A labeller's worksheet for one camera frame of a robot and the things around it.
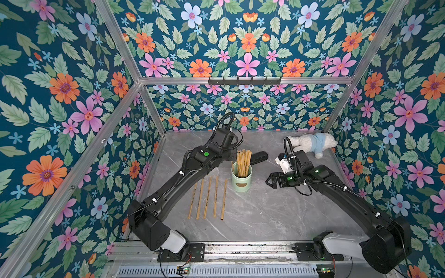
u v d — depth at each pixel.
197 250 0.74
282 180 0.69
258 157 1.02
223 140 0.55
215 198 0.90
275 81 0.92
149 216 0.41
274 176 0.70
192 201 0.89
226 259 0.73
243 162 0.85
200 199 0.89
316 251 0.66
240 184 0.86
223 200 0.88
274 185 0.70
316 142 1.02
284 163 0.73
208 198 0.91
